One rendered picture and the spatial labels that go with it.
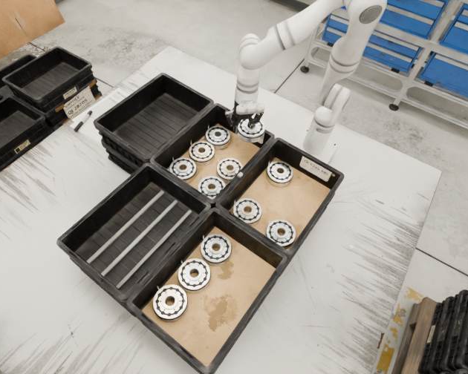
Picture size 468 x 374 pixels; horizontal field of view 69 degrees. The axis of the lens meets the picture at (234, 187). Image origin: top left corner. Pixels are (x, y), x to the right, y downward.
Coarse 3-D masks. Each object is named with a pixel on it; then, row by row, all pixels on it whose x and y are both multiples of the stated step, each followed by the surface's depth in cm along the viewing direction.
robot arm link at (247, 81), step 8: (240, 40) 97; (240, 64) 101; (240, 72) 101; (248, 72) 101; (256, 72) 101; (240, 80) 102; (248, 80) 101; (256, 80) 102; (240, 88) 104; (248, 88) 103; (256, 88) 105
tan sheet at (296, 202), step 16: (304, 176) 134; (256, 192) 128; (272, 192) 128; (288, 192) 129; (304, 192) 129; (320, 192) 130; (272, 208) 125; (288, 208) 125; (304, 208) 125; (256, 224) 120; (304, 224) 122
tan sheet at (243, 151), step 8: (232, 136) 143; (232, 144) 141; (240, 144) 141; (248, 144) 141; (216, 152) 138; (224, 152) 138; (232, 152) 138; (240, 152) 138; (248, 152) 139; (216, 160) 135; (240, 160) 136; (248, 160) 136; (168, 168) 132; (200, 168) 133; (208, 168) 133; (200, 176) 131; (208, 176) 131; (216, 176) 131; (192, 184) 128
